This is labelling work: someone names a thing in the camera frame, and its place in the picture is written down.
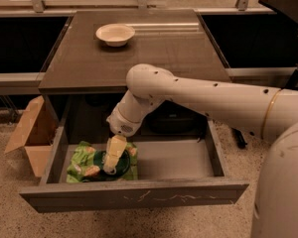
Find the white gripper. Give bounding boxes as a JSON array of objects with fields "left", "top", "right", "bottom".
[{"left": 103, "top": 108, "right": 141, "bottom": 175}]

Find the green rice chip bag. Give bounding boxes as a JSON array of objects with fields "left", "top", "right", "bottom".
[{"left": 67, "top": 141, "right": 138, "bottom": 183}]

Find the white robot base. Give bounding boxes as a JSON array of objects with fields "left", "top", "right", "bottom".
[{"left": 250, "top": 123, "right": 298, "bottom": 238}]

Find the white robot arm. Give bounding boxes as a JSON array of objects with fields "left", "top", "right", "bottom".
[{"left": 107, "top": 63, "right": 298, "bottom": 171}]

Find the black device under counter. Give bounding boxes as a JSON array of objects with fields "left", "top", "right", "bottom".
[{"left": 145, "top": 101, "right": 207, "bottom": 134}]

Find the grey open drawer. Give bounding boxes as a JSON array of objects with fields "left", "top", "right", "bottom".
[{"left": 19, "top": 94, "right": 250, "bottom": 214}]

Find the grey cabinet counter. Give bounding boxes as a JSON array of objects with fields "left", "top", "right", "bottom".
[{"left": 39, "top": 9, "right": 229, "bottom": 114}]

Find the cardboard box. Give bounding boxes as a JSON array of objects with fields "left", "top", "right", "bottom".
[{"left": 5, "top": 96, "right": 57, "bottom": 178}]

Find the white bowl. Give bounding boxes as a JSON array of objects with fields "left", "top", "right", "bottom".
[{"left": 95, "top": 24, "right": 135, "bottom": 47}]

